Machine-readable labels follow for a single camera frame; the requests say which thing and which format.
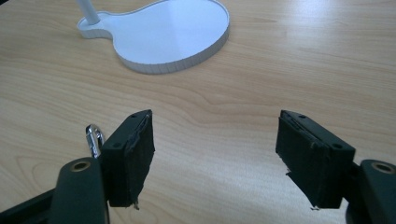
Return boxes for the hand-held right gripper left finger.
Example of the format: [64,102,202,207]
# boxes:
[100,108,156,209]

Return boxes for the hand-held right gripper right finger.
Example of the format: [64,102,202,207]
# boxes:
[275,109,357,210]

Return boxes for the white lamp base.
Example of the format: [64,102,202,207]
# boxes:
[75,0,231,75]

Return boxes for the small metal clip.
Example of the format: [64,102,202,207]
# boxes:
[85,124,105,160]

